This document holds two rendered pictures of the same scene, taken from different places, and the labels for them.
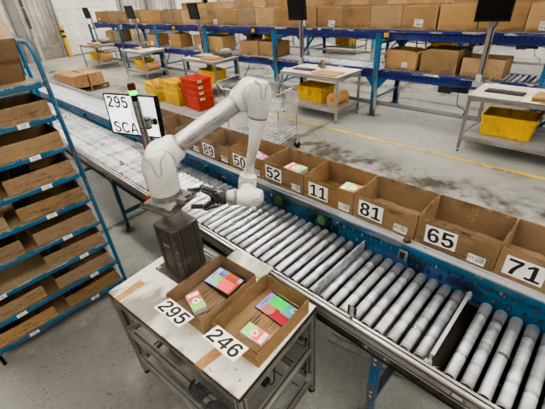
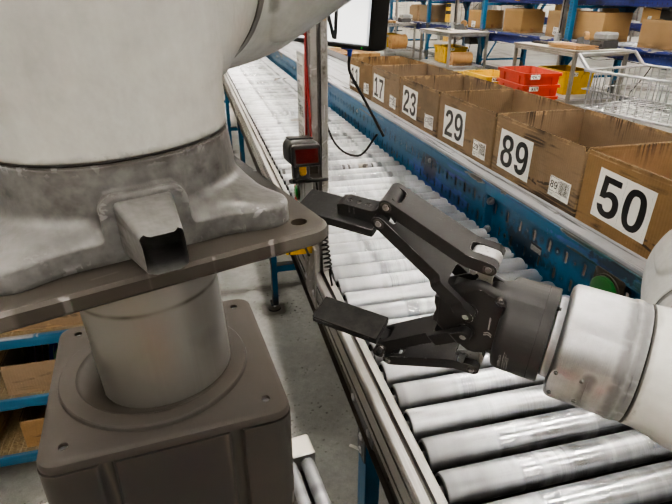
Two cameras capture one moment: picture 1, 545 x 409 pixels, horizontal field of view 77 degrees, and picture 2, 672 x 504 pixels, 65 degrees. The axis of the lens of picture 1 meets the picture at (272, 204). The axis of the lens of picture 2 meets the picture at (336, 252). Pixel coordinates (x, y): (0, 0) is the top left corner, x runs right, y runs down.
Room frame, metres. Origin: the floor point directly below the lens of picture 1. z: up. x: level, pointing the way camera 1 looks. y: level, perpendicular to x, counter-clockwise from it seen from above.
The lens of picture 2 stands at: (1.33, 0.24, 1.36)
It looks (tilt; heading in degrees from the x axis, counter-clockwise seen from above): 26 degrees down; 30
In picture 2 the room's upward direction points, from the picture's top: straight up
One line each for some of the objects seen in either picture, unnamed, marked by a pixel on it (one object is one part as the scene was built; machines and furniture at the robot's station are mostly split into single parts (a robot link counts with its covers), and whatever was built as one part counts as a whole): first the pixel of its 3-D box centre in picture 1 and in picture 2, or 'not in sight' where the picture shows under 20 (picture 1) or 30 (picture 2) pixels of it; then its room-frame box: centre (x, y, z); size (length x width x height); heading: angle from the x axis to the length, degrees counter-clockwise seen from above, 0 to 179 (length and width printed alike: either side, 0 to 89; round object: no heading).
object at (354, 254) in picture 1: (342, 265); not in sight; (1.45, -0.37, 0.76); 0.46 x 0.01 x 0.09; 134
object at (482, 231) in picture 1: (464, 230); not in sight; (1.44, -1.01, 0.96); 0.39 x 0.29 x 0.17; 44
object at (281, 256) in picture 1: (294, 246); not in sight; (1.71, -0.12, 0.72); 0.52 x 0.05 x 0.05; 134
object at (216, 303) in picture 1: (212, 290); not in sight; (1.30, 0.35, 0.80); 0.38 x 0.28 x 0.10; 138
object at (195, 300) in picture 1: (195, 303); not in sight; (1.25, 0.43, 0.77); 0.13 x 0.07 x 0.04; 29
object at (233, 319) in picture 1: (262, 316); not in sight; (1.11, 0.09, 0.80); 0.38 x 0.28 x 0.10; 138
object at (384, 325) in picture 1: (401, 303); not in sight; (1.19, -0.62, 0.72); 0.52 x 0.05 x 0.05; 134
